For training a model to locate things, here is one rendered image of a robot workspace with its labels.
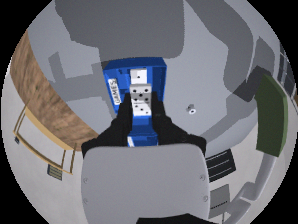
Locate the blue rack of labelled bins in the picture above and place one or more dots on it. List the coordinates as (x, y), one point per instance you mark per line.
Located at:
(156, 75)

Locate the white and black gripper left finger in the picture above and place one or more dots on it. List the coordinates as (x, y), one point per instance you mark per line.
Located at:
(116, 134)

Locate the white domino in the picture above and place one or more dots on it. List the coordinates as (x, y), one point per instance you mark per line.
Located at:
(141, 98)
(138, 76)

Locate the small silver hex nut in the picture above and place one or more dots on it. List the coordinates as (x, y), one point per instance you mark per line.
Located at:
(191, 110)

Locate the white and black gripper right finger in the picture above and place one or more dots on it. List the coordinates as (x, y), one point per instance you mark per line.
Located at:
(169, 132)

